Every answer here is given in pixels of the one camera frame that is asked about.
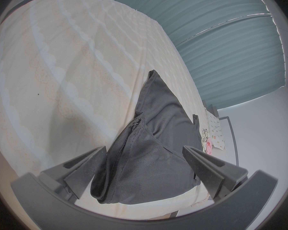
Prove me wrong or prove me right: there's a grey bedside table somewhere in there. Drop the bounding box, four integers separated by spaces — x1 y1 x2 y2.
203 100 217 115

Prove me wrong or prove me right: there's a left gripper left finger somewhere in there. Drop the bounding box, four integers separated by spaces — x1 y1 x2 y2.
40 146 107 199

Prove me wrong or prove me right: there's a bed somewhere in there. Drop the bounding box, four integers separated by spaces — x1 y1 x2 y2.
0 0 238 223

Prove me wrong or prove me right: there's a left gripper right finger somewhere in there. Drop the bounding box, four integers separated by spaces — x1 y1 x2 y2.
182 145 249 199

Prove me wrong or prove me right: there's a white printed garment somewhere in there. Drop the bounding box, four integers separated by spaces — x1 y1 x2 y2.
201 128 210 151

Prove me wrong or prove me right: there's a white printed pillow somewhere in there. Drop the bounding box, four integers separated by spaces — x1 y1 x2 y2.
205 108 225 151

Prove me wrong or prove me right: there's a blue-green curtain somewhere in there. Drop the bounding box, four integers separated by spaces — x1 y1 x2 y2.
110 0 272 45
176 13 286 109

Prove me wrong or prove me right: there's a black T-shirt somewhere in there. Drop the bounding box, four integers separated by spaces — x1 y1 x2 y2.
90 70 201 204

